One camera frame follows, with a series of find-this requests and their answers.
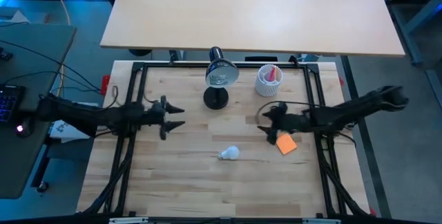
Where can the black aluminium table frame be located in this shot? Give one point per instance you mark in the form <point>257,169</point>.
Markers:
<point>165,65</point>

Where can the red plastic clip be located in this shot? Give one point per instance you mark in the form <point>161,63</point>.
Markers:
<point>372,212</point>
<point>342,80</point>
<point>105,84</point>

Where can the white textured pen cup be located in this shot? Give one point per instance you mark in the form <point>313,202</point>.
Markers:
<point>267,87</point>

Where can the black desk leg with caster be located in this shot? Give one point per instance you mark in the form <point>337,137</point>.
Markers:
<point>41,168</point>

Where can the white printed box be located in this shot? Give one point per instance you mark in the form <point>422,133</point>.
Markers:
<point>64,129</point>

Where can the black round desk foot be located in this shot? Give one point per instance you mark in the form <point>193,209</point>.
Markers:
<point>139,52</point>

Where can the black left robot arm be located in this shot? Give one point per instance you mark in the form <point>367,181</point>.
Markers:
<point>89,118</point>

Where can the white light bulb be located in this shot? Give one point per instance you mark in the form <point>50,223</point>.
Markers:
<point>230,152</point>

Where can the grey metal bench frame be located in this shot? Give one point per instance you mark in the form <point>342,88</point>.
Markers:
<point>424,13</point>

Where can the silver metal bracket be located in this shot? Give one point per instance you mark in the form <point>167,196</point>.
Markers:
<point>129,220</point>
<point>321,221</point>

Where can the red pen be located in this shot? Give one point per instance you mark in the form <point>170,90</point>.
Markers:
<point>273,73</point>

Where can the black gooseneck desk lamp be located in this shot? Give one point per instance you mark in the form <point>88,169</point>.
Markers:
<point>221,77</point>

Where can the light wooden desk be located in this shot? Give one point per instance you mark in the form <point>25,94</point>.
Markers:
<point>241,16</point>

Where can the dark grey desk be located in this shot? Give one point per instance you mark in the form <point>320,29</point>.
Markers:
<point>20,161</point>

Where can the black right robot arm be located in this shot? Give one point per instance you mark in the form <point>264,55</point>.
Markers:
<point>352,110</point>

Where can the black computer mouse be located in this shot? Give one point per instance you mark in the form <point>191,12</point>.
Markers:
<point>24,128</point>

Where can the small black desk device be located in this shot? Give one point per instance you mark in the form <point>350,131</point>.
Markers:
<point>6,54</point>

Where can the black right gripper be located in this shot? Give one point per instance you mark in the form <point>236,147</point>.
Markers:
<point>288,123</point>

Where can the orange sticky note pad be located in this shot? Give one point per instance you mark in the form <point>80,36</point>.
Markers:
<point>287,145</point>

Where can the black backlit keyboard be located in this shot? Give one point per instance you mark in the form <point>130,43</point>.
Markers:
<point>8,103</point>

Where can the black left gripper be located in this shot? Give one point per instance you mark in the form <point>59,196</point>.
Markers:
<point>153,115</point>

